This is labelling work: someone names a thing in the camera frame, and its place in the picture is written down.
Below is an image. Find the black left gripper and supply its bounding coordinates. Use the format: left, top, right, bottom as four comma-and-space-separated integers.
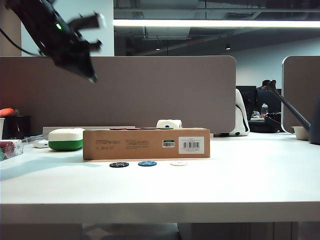
37, 26, 104, 84

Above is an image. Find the blue poker chip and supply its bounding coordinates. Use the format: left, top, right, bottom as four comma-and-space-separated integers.
137, 160, 158, 168

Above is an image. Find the clear plastic chip tray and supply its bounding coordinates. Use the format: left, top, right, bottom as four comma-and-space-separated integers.
0, 134, 44, 162

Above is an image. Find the brown cardboard box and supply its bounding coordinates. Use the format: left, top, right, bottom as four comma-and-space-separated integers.
82, 127, 211, 161

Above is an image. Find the black poker chip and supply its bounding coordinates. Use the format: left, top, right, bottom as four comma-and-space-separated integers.
109, 161, 130, 169

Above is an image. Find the white chip stack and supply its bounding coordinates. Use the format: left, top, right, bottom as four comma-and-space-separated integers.
12, 139, 24, 156

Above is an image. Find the wide grey-brown desk partition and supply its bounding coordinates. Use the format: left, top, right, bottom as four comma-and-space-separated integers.
0, 55, 238, 135

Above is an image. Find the white and green case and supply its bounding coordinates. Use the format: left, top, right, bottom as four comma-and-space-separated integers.
47, 127, 86, 152

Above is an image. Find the black mesh pen holder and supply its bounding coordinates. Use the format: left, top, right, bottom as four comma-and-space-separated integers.
4, 115, 33, 140

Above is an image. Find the white earbuds case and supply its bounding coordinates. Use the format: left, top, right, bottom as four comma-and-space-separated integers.
33, 139, 50, 149

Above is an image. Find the orange cloth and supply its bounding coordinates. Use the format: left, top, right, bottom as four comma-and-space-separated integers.
0, 107, 20, 117

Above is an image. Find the white curved plastic stand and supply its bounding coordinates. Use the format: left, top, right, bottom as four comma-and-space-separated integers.
213, 88, 251, 137

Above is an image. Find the black computer monitor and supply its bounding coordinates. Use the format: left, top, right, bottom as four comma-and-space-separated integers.
236, 85, 258, 121

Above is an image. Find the grey under-desk panel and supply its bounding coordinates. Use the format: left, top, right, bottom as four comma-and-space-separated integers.
0, 223, 83, 240

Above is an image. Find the person with black hair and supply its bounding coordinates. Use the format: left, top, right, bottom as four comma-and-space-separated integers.
256, 79, 273, 91

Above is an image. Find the dark monitor back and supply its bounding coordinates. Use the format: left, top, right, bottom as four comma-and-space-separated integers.
257, 89, 283, 113

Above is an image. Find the black bag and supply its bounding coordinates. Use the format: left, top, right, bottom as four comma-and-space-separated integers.
249, 112, 283, 133

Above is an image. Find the narrow grey-brown desk partition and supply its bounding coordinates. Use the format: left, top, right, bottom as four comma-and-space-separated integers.
281, 55, 320, 133

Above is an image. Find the white paper bowl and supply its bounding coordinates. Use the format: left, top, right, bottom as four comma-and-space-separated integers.
291, 125, 311, 141

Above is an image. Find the dark grey watering can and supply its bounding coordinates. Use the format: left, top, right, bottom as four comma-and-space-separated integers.
266, 79, 320, 145

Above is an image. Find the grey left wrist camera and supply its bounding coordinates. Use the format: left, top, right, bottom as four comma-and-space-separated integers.
67, 11, 108, 33

